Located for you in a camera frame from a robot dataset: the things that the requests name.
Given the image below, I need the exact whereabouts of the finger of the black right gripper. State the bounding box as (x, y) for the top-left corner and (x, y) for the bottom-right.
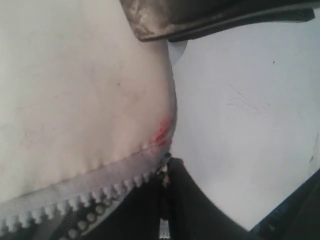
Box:
(120, 0), (315, 42)

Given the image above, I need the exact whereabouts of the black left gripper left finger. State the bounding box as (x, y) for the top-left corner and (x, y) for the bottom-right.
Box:
(99, 176), (162, 240)

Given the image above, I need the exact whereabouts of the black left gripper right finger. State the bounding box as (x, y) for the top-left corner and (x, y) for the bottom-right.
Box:
(166, 158), (260, 240)

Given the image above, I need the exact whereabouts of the white fabric backpack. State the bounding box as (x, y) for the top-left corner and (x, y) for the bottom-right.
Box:
(0, 0), (177, 240)

